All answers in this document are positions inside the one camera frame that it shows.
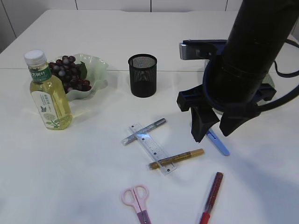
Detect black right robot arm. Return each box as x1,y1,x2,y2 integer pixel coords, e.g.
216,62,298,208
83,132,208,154
177,0,299,142

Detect pink safety scissors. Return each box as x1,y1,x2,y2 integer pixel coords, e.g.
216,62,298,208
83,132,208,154
121,184,151,224

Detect silver glitter marker pen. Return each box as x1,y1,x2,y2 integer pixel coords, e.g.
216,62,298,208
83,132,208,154
121,118,167,146

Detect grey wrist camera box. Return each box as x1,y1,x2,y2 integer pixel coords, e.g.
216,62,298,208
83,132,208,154
179,39,227,60

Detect green wavy glass plate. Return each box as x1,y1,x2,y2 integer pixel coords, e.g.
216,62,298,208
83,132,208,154
48,53,108,101

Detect dark purple grape bunch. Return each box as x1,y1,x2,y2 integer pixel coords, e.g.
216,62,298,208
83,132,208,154
49,55,92,93

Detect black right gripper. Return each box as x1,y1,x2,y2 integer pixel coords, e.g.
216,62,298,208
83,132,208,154
177,56,277,142

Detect blue safety scissors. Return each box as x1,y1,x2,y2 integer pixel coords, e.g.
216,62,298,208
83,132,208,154
205,128,230,156

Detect clear plastic ruler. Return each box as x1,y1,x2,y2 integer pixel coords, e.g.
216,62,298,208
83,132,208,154
129,123,177,175

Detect black mesh pen holder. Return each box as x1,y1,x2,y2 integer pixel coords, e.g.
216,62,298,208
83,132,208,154
128,54,157,98

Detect red glitter marker pen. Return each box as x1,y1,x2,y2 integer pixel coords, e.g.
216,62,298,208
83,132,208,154
199,172,223,224

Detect gold glitter marker pen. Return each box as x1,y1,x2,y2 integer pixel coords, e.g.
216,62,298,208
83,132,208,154
149,149,205,170

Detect yellow tea bottle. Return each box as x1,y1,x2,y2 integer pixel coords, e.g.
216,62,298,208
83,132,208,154
24,49,73,130

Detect green plastic woven basket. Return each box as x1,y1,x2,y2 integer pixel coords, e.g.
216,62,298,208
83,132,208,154
204,59,275,115

